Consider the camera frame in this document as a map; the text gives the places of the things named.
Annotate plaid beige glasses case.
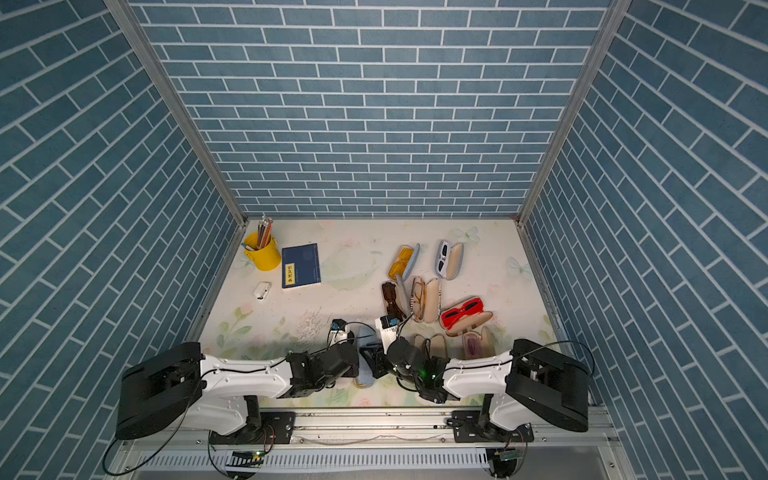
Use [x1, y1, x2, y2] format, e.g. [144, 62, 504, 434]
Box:
[407, 334, 448, 362]

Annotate light blue denim case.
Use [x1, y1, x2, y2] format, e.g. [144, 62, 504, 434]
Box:
[354, 334, 378, 389]

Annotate beige case purple glasses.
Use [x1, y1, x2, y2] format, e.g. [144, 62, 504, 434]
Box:
[462, 326, 496, 360]

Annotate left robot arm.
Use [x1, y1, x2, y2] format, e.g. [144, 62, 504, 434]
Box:
[115, 340, 359, 440]

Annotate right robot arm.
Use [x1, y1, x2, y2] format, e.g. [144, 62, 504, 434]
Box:
[360, 338, 592, 433]

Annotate flag pattern glasses case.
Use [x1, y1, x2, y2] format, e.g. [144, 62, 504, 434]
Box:
[417, 277, 441, 324]

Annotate blue case yellow glasses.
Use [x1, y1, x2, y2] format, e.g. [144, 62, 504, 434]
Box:
[387, 244, 421, 281]

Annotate light blue case white sunglasses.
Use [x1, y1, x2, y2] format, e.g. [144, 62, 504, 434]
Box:
[442, 241, 464, 281]

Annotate yellow tinted glasses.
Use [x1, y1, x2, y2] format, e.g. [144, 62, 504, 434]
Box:
[387, 246, 414, 281]

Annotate tortoise brown sunglasses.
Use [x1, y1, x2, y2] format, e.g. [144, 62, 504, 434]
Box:
[382, 282, 407, 320]

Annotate dark blue book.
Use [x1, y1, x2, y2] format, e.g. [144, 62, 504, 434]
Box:
[281, 243, 321, 289]

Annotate yellow pencil cup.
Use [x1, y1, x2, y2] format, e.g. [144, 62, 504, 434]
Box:
[241, 233, 282, 272]

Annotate coloured pencils bundle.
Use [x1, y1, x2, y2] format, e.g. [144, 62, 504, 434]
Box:
[256, 215, 273, 250]

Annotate red frame sunglasses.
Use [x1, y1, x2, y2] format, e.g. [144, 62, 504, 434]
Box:
[440, 297, 484, 330]

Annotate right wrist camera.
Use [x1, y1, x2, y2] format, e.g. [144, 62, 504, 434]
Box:
[375, 315, 402, 353]

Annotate thin amber frame glasses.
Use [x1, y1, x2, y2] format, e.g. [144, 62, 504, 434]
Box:
[410, 276, 426, 322]

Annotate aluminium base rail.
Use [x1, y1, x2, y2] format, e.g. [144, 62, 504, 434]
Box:
[102, 407, 634, 479]

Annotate white frame sunglasses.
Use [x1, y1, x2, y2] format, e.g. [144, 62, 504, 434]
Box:
[436, 240, 450, 278]

